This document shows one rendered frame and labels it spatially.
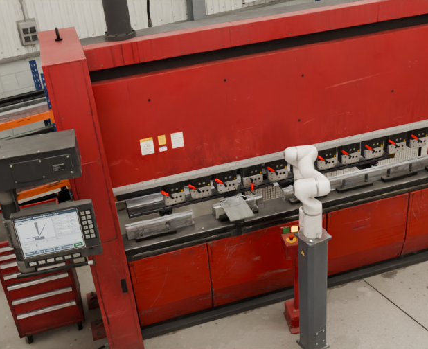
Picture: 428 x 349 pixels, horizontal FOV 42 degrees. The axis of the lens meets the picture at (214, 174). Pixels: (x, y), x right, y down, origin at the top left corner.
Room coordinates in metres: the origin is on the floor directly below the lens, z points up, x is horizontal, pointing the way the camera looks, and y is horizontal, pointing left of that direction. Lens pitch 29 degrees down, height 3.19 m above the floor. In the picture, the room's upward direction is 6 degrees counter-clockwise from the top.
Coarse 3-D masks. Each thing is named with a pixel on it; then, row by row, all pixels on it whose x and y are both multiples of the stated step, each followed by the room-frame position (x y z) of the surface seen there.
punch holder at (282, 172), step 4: (276, 160) 3.65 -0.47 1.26; (280, 160) 3.66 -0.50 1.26; (284, 160) 3.67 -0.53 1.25; (268, 164) 3.64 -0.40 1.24; (272, 164) 3.64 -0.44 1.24; (276, 164) 3.65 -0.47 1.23; (280, 164) 3.66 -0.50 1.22; (284, 164) 3.67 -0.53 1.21; (272, 168) 3.64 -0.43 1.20; (276, 168) 3.65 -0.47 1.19; (280, 168) 3.66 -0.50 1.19; (284, 168) 3.67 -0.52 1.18; (268, 172) 3.65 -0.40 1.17; (272, 172) 3.64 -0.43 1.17; (280, 172) 3.67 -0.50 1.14; (284, 172) 3.68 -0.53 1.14; (268, 176) 3.65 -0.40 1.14; (272, 176) 3.64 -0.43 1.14; (276, 176) 3.65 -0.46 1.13; (280, 176) 3.66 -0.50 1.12; (284, 176) 3.66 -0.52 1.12; (272, 180) 3.64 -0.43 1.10
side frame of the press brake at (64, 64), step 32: (64, 32) 3.83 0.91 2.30; (64, 64) 3.13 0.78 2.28; (64, 96) 3.12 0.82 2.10; (64, 128) 3.11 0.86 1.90; (96, 128) 3.15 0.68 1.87; (96, 160) 3.14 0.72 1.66; (96, 192) 3.13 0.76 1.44; (96, 256) 3.11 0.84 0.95; (96, 288) 3.10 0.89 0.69; (128, 288) 3.15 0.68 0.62; (128, 320) 3.13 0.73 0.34
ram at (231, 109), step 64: (192, 64) 3.59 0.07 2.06; (256, 64) 3.63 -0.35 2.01; (320, 64) 3.74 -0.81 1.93; (384, 64) 3.86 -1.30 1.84; (128, 128) 3.40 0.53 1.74; (192, 128) 3.51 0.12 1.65; (256, 128) 3.62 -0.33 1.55; (320, 128) 3.74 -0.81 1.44; (384, 128) 3.87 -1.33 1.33; (128, 192) 3.38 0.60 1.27
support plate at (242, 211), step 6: (240, 198) 3.60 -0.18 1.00; (222, 204) 3.54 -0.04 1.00; (228, 204) 3.53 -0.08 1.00; (240, 204) 3.51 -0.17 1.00; (246, 204) 3.50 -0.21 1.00; (228, 210) 3.45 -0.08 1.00; (234, 210) 3.44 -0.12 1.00; (240, 210) 3.44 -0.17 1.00; (246, 210) 3.43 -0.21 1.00; (228, 216) 3.37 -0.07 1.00; (234, 216) 3.36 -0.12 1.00; (240, 216) 3.35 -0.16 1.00; (246, 216) 3.35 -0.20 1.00; (252, 216) 3.35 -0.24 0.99
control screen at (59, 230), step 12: (36, 216) 2.68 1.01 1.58; (48, 216) 2.69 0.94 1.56; (60, 216) 2.70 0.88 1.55; (72, 216) 2.71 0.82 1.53; (24, 228) 2.66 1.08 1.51; (36, 228) 2.67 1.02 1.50; (48, 228) 2.69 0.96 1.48; (60, 228) 2.70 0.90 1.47; (72, 228) 2.71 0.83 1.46; (24, 240) 2.66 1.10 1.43; (36, 240) 2.67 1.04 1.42; (48, 240) 2.68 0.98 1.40; (60, 240) 2.69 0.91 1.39; (72, 240) 2.70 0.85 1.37; (24, 252) 2.66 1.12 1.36; (36, 252) 2.67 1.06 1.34; (48, 252) 2.68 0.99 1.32
